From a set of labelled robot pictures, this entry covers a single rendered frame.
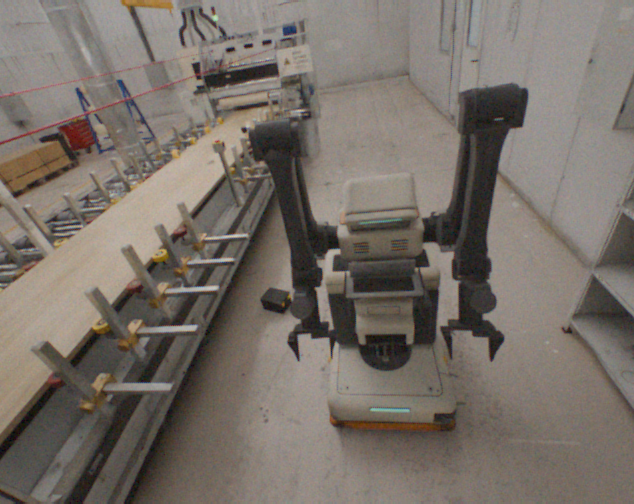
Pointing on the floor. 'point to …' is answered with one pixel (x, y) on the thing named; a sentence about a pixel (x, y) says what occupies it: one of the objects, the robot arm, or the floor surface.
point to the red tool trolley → (78, 135)
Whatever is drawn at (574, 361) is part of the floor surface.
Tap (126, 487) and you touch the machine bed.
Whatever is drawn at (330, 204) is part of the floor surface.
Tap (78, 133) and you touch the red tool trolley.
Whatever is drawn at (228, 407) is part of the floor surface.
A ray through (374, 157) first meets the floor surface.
